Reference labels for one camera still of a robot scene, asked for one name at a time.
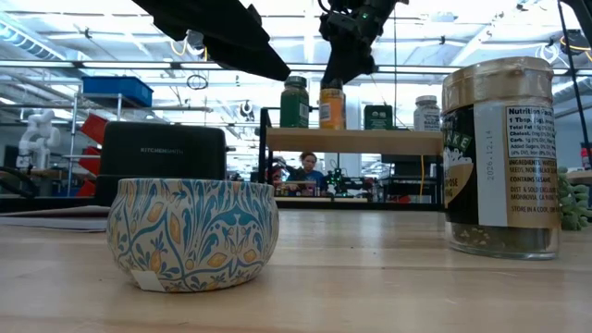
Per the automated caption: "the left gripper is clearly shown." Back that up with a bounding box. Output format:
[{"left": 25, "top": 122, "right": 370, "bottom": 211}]
[{"left": 131, "top": 0, "right": 291, "bottom": 82}]

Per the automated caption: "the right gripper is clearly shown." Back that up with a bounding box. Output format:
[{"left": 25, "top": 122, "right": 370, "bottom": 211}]
[{"left": 318, "top": 0, "right": 399, "bottom": 92}]

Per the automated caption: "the orange spice bottle black lid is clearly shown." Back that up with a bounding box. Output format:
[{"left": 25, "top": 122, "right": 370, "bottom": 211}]
[{"left": 318, "top": 78, "right": 347, "bottom": 131}]

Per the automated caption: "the green spice tin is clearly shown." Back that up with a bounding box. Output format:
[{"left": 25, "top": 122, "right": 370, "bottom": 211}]
[{"left": 363, "top": 104, "right": 395, "bottom": 131}]

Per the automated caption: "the green-lid glass herb jar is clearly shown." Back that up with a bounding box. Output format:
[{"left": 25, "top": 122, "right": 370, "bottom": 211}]
[{"left": 279, "top": 75, "right": 311, "bottom": 130}]

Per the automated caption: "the white-lid glass spice jar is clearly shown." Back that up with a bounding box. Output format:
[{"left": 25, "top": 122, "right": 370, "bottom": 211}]
[{"left": 413, "top": 94, "right": 442, "bottom": 132}]

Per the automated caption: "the gold-lid seasoning jar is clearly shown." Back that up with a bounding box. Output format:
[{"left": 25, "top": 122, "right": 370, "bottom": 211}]
[{"left": 441, "top": 55, "right": 561, "bottom": 261}]

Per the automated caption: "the wooden shelf with black legs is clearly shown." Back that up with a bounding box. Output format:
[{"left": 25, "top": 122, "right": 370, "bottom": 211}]
[{"left": 258, "top": 106, "right": 444, "bottom": 204}]

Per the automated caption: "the person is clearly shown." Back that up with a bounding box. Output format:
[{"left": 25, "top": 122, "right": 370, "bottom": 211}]
[{"left": 285, "top": 151, "right": 327, "bottom": 195}]

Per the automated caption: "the blue plastic bin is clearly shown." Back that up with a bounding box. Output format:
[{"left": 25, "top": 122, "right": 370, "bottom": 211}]
[{"left": 81, "top": 76, "right": 154, "bottom": 108}]

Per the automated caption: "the black toaster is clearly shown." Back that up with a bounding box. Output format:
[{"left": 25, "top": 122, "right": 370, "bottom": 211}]
[{"left": 94, "top": 120, "right": 228, "bottom": 207}]

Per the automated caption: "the blue floral patterned tin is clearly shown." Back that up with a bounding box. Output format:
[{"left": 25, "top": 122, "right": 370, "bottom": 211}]
[{"left": 105, "top": 178, "right": 280, "bottom": 293}]

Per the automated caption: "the succulent in black pot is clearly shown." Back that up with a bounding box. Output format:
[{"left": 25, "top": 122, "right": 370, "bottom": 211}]
[{"left": 556, "top": 165, "right": 592, "bottom": 232}]

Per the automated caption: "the wire rack with red bins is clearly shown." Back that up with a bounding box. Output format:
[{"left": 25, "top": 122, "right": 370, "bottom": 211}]
[{"left": 62, "top": 92, "right": 214, "bottom": 199}]

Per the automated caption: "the black aluminium table frame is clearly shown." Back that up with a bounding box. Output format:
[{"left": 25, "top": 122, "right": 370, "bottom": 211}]
[{"left": 0, "top": 196, "right": 443, "bottom": 213}]

